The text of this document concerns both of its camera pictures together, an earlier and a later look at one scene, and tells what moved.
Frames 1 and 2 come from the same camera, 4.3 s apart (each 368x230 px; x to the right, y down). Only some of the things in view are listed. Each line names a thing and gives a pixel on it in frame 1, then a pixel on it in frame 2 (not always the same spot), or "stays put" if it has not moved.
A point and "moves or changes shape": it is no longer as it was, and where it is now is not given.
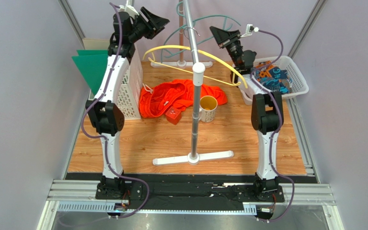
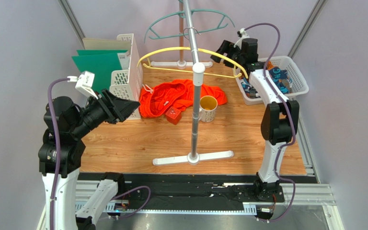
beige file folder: x=96 y=44 stays put
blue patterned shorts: x=273 y=78 stays put
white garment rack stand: x=199 y=81 stays put
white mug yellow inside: x=208 y=105 stays put
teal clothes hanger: x=178 y=11 moves or changes shape
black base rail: x=190 y=192 stays put
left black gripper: x=156 y=23 to x=115 y=108
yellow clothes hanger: x=230 y=83 moves or changes shape
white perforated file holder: x=130 y=98 stays put
